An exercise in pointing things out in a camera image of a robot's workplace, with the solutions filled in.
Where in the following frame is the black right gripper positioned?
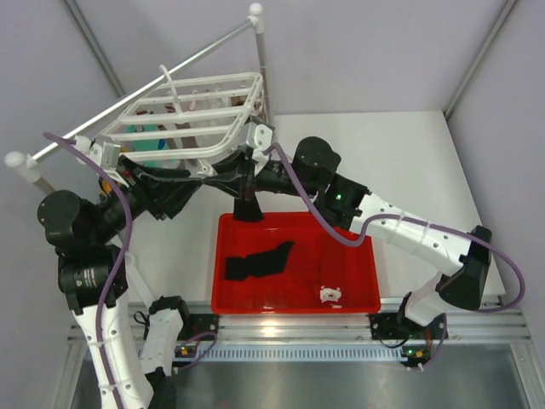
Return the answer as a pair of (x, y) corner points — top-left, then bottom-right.
(204, 150), (319, 201)

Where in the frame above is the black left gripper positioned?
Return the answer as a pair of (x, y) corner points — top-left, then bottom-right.
(91, 152), (202, 241)

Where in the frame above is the black sock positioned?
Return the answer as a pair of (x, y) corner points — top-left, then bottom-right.
(233, 187), (264, 222)
(225, 241), (294, 281)

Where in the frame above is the white plastic sock hanger frame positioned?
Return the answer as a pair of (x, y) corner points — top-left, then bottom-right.
(98, 72), (264, 176)

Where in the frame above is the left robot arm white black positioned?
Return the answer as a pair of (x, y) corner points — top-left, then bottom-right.
(37, 157), (201, 408)

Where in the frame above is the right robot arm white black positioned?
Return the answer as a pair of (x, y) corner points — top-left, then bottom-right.
(205, 136), (492, 338)

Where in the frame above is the mustard yellow sock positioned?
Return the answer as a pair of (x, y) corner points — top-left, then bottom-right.
(99, 178), (112, 194)

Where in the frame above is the white sock with red trim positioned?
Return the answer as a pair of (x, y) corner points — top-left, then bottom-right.
(164, 86), (235, 130)

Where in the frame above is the red plastic bin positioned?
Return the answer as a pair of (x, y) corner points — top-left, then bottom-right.
(211, 212), (381, 314)

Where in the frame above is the metal and white drying rack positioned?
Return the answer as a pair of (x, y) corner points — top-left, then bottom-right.
(1, 1), (250, 309)

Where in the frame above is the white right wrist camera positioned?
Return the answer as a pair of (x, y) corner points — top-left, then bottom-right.
(238, 122), (274, 161)

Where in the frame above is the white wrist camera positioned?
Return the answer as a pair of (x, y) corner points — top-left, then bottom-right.
(89, 141), (122, 170)
(238, 122), (274, 161)

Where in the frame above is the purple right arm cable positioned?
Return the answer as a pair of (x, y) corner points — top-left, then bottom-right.
(263, 142), (526, 372)

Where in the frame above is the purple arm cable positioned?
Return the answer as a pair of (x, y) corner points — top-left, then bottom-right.
(42, 130), (218, 409)
(263, 142), (526, 372)

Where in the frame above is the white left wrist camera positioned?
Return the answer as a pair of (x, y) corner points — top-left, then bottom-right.
(89, 141), (122, 170)

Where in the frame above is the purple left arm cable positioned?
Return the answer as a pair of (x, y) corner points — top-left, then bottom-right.
(42, 130), (218, 409)

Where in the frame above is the aluminium rail base frame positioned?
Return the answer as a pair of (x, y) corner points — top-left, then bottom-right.
(174, 299), (531, 366)

